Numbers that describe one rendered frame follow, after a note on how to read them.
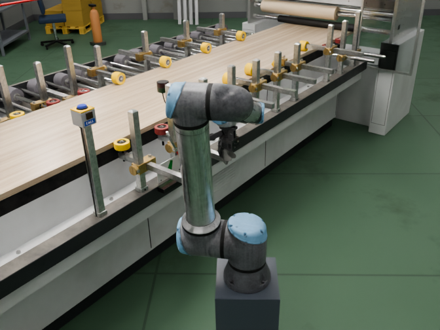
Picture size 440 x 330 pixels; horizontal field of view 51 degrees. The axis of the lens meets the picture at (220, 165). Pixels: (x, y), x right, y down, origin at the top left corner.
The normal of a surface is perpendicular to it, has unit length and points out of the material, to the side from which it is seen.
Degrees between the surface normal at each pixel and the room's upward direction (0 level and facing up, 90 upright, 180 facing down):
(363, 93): 90
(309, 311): 0
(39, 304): 90
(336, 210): 0
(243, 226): 5
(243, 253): 90
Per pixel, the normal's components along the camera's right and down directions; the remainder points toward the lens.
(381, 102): -0.61, 0.39
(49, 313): 0.79, 0.28
